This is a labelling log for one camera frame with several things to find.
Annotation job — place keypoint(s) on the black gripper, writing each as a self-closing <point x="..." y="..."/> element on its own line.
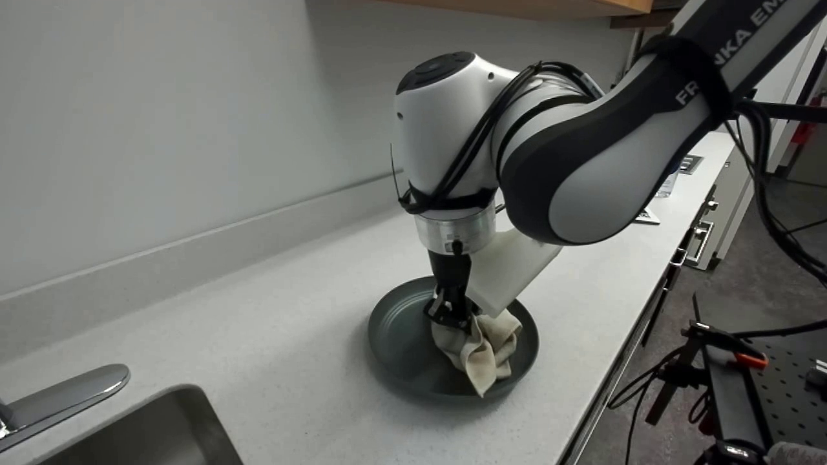
<point x="450" y="283"/>

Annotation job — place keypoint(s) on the cream cloth towel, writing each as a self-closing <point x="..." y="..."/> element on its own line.
<point x="482" y="351"/>

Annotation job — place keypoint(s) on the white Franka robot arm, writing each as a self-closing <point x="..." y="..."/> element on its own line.
<point x="506" y="167"/>

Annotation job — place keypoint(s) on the dark green round plate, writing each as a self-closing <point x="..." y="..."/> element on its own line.
<point x="408" y="363"/>

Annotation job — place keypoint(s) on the stainless steel sink basin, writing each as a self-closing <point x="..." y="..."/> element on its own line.
<point x="177" y="428"/>

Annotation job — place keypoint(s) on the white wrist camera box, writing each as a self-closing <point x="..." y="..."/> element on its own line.
<point x="505" y="266"/>

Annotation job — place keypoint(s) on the black camera tripod stand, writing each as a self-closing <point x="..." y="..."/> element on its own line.
<point x="760" y="389"/>

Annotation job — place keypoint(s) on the metal drawer handle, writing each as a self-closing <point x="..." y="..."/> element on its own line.
<point x="696" y="255"/>

